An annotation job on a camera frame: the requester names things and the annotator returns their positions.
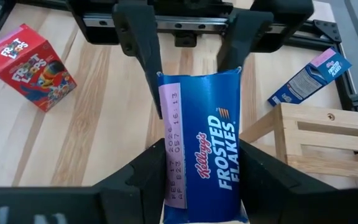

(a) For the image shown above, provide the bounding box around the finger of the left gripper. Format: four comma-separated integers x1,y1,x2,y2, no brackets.
216,8,275,73
112,2,165,120

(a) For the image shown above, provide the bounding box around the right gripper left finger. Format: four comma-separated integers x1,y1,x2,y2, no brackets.
0,138,168,224

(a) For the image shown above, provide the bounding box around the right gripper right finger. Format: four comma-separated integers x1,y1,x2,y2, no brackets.
239,139,358,224

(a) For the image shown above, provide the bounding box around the wooden slatted shelf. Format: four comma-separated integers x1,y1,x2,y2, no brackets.
239,102,358,190

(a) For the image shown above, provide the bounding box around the black metal rig frame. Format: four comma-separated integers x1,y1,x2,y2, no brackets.
0,0,358,113

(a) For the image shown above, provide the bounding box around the red Froot Loops cereal box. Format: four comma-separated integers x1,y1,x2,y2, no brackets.
0,23,78,113

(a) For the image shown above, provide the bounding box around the blue Frosted Flakes cereal box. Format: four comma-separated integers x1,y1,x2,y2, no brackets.
156,67,250,224
267,46,353,108

